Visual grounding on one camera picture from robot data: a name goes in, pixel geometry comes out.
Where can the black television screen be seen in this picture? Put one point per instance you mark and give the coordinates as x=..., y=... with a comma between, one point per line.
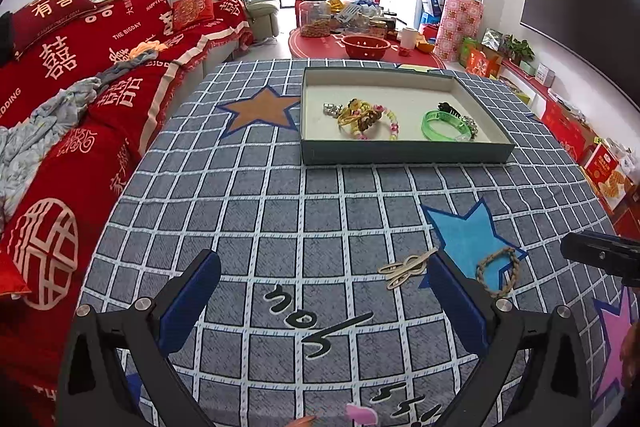
x=602, y=33

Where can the gold metal hair clip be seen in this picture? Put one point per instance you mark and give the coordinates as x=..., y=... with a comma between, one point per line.
x=399, y=272

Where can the beige green armchair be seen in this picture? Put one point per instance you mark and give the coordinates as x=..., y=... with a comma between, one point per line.
x=262, y=16

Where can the red round coffee table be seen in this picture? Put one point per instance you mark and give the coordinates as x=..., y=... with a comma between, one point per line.
x=332, y=48

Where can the green translucent bangle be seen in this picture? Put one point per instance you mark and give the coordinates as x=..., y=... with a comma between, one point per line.
x=440, y=126

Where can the red sofa cover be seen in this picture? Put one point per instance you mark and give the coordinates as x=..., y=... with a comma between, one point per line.
x=47, y=245

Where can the clear snack jar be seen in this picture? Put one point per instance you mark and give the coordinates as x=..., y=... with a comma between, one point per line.
x=314, y=18

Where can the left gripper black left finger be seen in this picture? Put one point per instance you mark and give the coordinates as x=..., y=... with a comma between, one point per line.
x=111, y=357

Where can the grey checked star tablecloth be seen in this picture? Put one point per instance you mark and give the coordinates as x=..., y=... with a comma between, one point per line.
x=302, y=321

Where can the grey blue blanket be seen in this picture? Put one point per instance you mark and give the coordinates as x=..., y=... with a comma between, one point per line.
x=25, y=145

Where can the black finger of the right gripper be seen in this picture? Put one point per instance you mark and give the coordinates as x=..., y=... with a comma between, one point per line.
x=613, y=254

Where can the red plastic colander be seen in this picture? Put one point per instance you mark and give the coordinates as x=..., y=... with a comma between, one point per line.
x=365, y=47

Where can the red square cushion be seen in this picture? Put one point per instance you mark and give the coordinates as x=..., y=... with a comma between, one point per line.
x=188, y=12

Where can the white mug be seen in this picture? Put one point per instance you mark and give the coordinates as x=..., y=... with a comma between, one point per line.
x=407, y=38

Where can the green potted plant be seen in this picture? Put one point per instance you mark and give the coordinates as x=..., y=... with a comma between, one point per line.
x=517, y=51

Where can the dark green jewelry tray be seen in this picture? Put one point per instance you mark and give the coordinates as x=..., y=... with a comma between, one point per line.
x=408, y=95

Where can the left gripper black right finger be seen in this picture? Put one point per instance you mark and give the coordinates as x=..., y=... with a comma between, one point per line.
x=554, y=389

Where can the pink floral wrapped box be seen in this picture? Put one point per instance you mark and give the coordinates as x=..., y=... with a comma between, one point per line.
x=460, y=19

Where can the silver star hair clip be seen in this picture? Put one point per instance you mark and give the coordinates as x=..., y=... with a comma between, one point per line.
x=472, y=125

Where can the black hair claw clip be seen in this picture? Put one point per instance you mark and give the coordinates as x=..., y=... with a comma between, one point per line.
x=447, y=108

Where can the silver heart pendant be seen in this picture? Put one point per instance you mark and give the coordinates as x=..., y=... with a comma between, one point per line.
x=332, y=110

